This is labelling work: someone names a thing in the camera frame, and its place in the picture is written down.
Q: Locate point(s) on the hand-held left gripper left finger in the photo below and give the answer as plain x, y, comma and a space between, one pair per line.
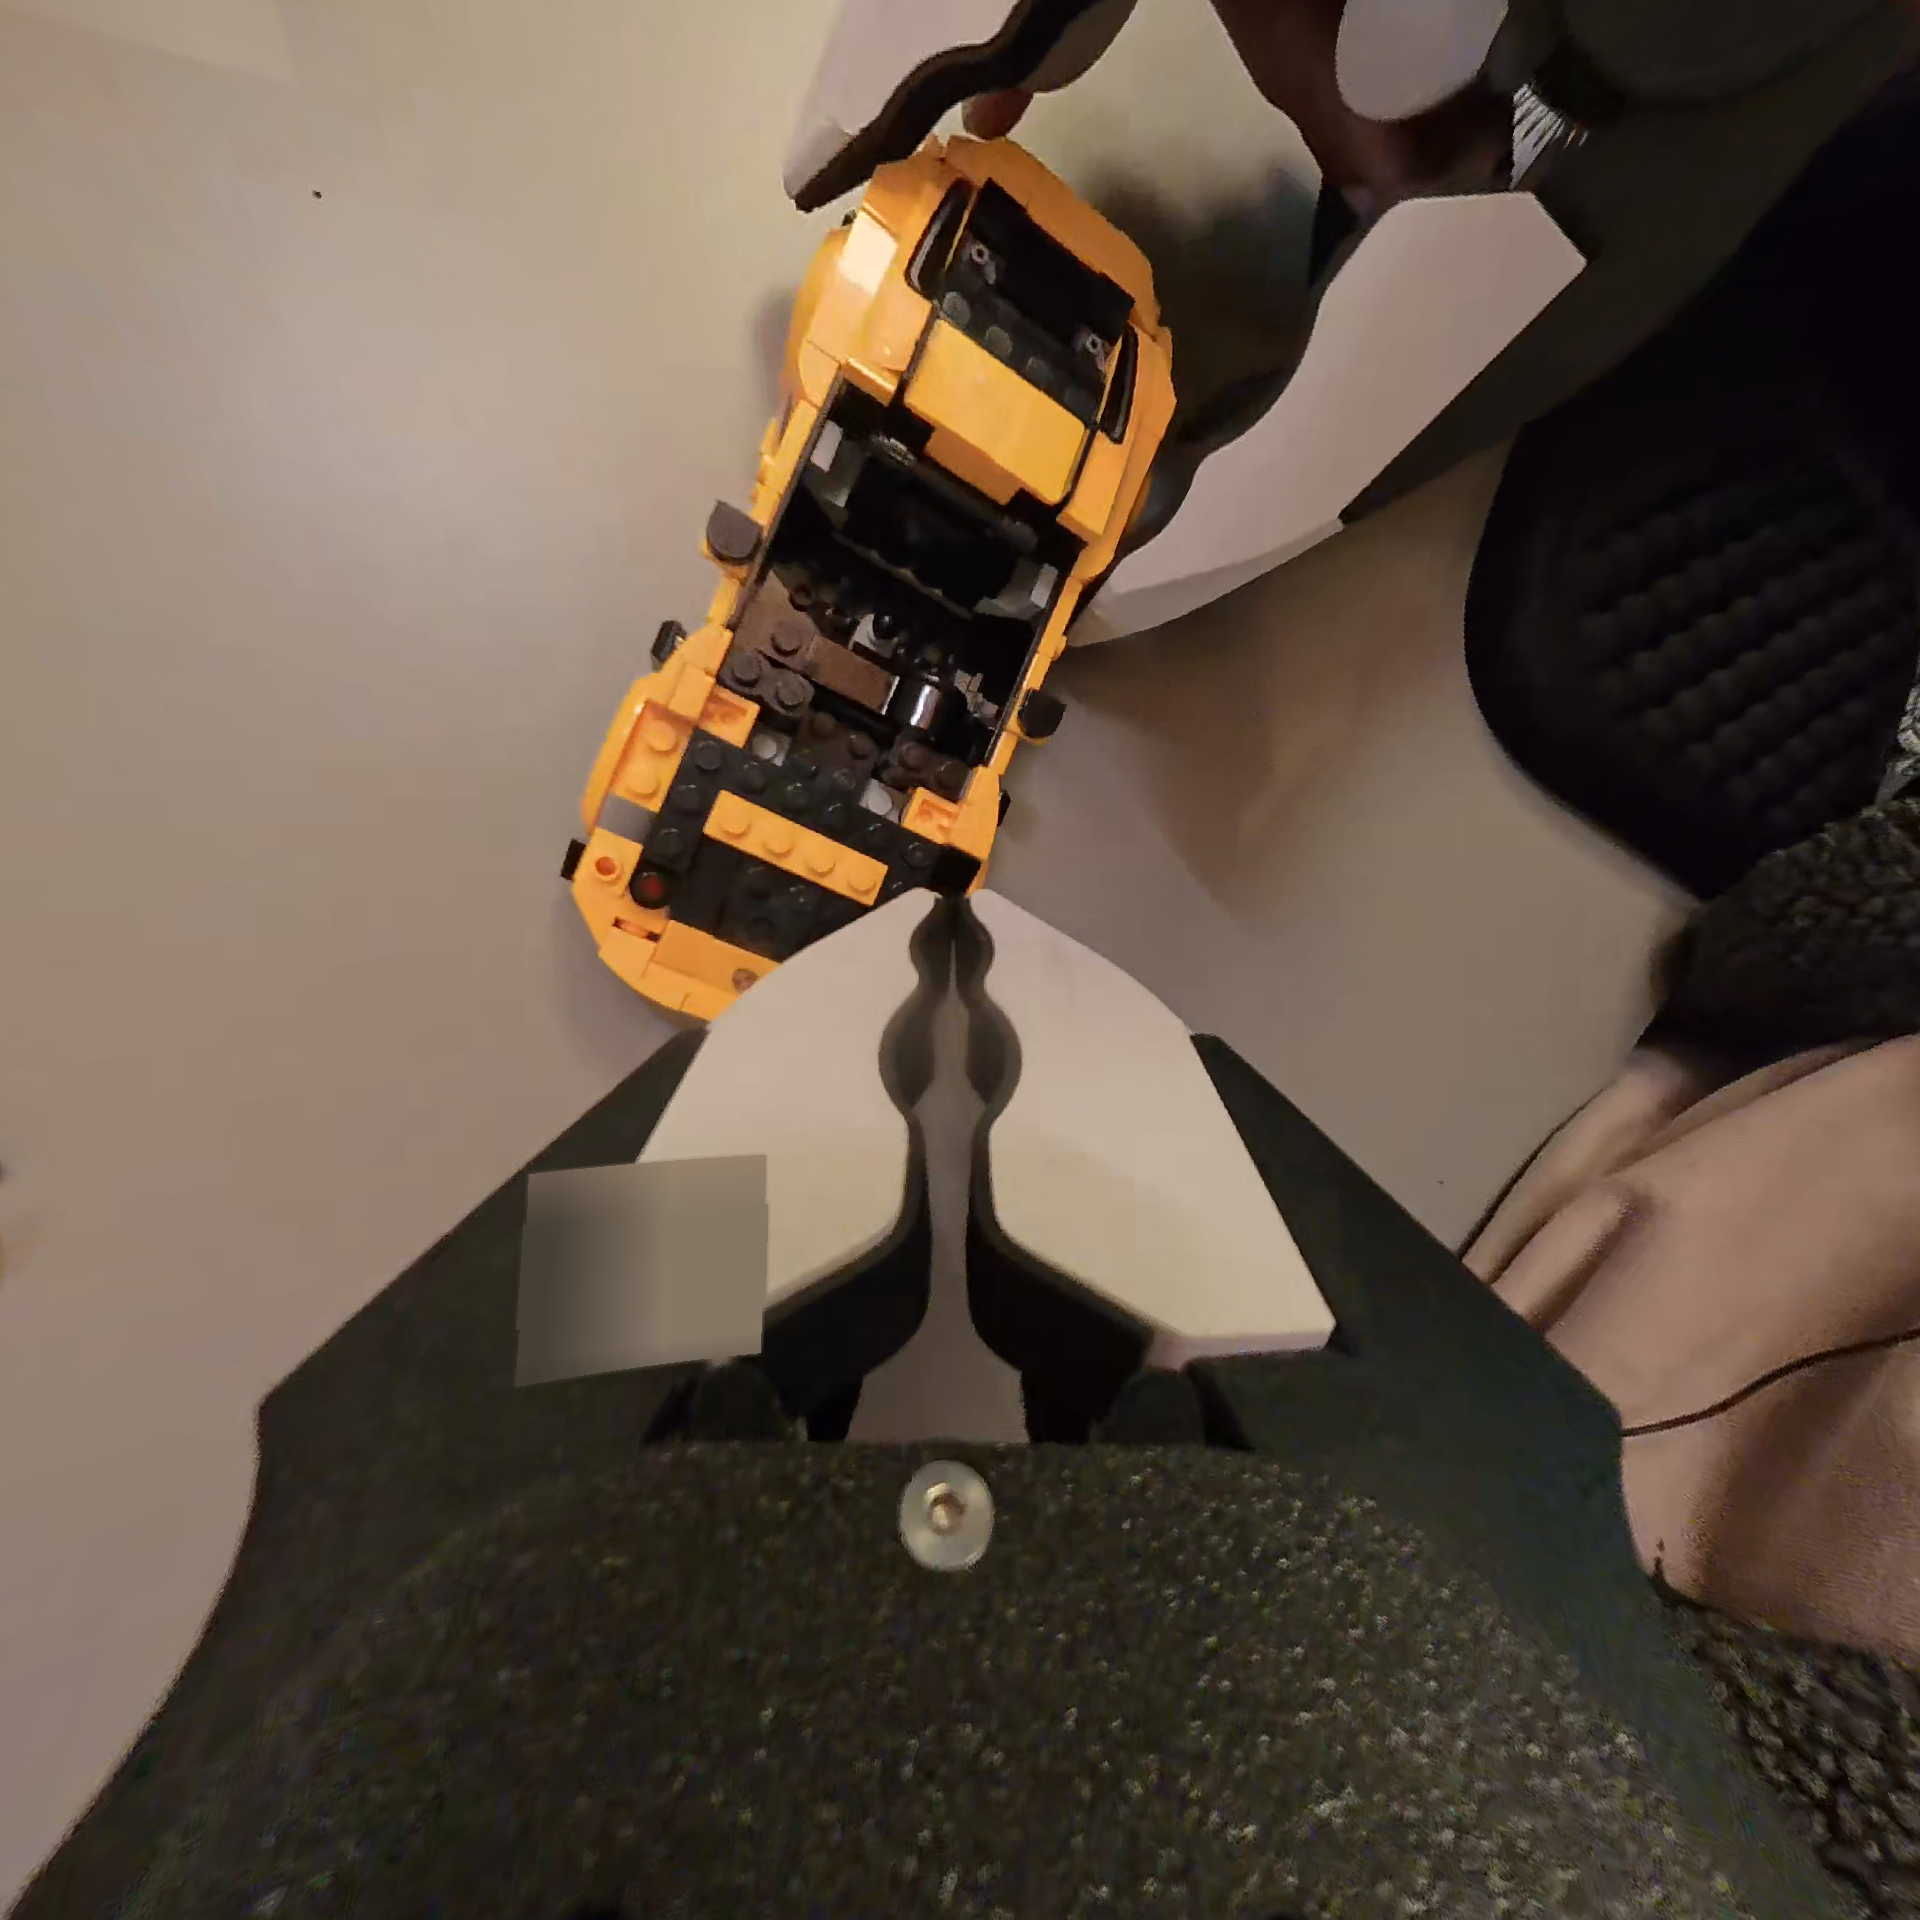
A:
826, 1110

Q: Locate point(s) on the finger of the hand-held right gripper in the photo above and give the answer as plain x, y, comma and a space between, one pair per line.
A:
1350, 422
885, 77

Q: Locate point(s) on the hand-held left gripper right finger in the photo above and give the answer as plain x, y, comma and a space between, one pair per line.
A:
1141, 1185

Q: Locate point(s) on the orange lego car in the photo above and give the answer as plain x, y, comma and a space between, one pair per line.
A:
870, 375

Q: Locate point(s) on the person's right forearm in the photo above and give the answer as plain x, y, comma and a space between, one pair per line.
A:
1769, 255

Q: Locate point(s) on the person's right hand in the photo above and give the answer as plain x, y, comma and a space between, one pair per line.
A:
1305, 107

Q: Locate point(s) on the black mesh fabric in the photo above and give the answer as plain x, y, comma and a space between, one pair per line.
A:
1695, 630

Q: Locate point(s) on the black fleece-lined jacket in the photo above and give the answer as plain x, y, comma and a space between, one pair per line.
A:
1815, 931

